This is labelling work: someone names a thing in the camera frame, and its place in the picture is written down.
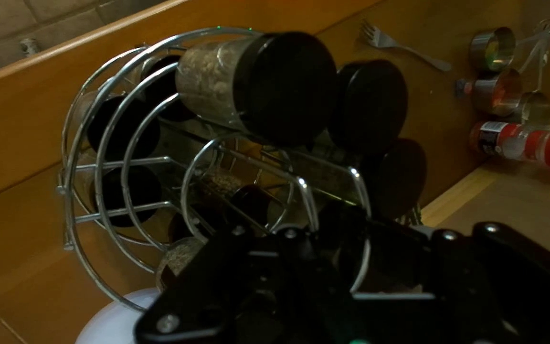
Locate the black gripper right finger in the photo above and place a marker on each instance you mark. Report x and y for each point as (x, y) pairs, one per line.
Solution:
(511, 288)

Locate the large metal measuring cup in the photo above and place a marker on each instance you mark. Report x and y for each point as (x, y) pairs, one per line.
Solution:
(497, 93)

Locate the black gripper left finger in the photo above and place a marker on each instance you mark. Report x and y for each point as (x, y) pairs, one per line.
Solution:
(249, 299)

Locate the red lid spice shaker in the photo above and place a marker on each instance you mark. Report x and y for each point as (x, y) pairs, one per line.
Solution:
(543, 147)

